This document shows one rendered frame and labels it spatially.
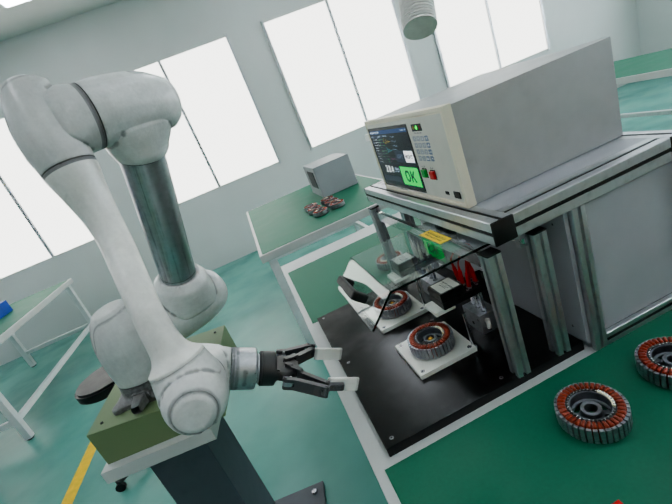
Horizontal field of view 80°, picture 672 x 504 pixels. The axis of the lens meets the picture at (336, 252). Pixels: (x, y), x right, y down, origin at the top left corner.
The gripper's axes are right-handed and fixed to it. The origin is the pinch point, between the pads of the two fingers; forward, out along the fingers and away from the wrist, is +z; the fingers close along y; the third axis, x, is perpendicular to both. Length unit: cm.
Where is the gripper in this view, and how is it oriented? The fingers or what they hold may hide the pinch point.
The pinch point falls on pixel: (344, 367)
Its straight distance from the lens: 97.6
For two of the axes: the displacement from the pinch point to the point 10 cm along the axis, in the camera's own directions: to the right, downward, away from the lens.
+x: 1.4, -9.7, -2.1
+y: 2.6, 2.4, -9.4
